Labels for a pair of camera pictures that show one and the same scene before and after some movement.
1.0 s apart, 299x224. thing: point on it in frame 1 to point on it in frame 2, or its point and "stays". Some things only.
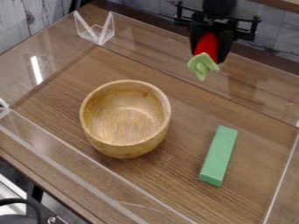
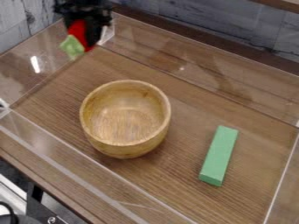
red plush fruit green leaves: (203, 61) to (76, 44)
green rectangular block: (216, 162) stays
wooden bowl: (124, 116) stays
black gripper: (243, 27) to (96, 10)
